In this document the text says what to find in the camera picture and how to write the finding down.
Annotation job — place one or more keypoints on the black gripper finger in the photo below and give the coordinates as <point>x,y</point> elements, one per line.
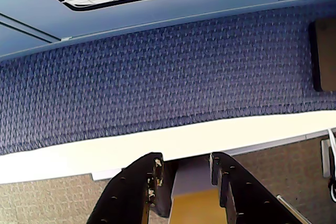
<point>246,197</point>
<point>126,195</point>

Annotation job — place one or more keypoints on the brown block black edged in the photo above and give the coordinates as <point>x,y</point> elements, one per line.
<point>325,56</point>

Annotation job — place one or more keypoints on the blue toy kitchen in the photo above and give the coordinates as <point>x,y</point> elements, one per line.
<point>183,6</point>

